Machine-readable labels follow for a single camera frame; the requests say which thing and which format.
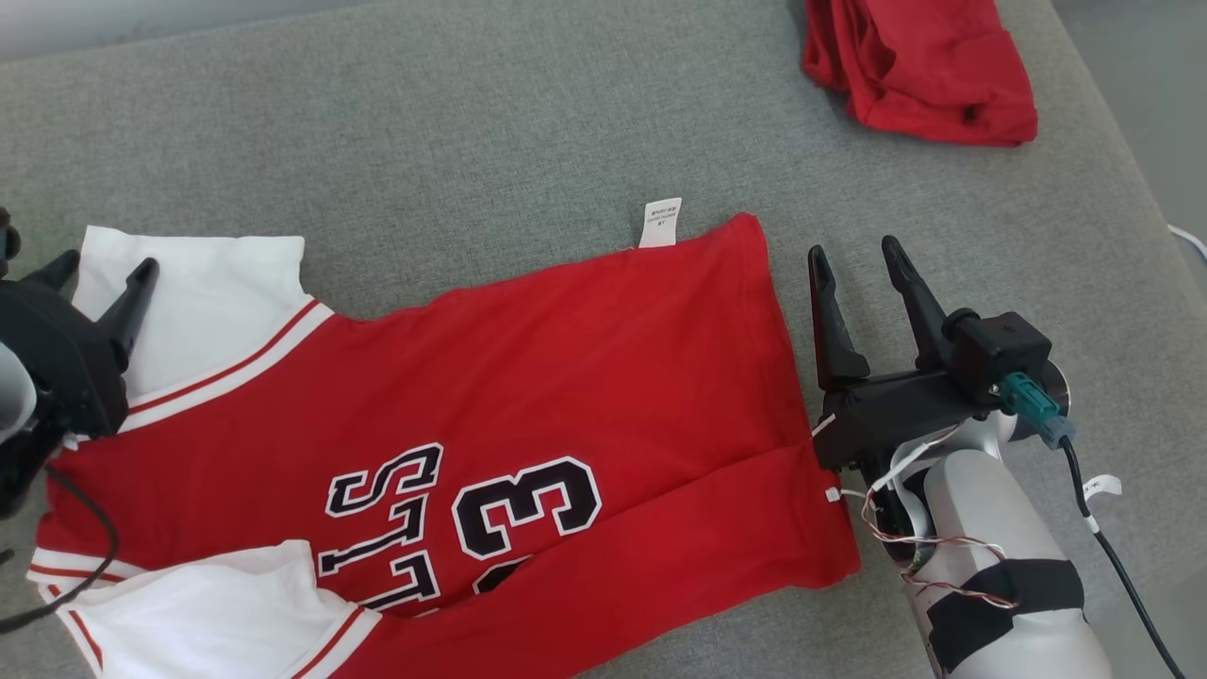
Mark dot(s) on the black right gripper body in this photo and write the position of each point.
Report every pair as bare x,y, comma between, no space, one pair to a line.
886,415

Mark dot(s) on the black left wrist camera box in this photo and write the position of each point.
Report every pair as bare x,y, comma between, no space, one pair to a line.
8,240

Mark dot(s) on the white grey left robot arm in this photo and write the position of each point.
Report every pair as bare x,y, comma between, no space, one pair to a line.
11,396

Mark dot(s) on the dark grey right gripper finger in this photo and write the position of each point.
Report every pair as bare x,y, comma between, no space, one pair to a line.
919,311
834,330

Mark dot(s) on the red Bulls jersey shirt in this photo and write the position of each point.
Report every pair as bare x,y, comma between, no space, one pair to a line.
566,377

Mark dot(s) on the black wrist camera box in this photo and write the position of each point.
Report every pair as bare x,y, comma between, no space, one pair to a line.
1004,349
8,240

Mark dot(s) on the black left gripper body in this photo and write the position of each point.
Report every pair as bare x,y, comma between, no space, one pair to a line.
71,377

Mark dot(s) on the red shorts with white trim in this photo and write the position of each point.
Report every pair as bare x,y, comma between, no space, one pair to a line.
924,75

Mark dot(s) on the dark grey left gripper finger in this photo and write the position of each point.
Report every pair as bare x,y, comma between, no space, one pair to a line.
55,273
127,311

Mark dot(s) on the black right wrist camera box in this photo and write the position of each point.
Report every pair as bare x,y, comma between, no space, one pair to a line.
1004,349

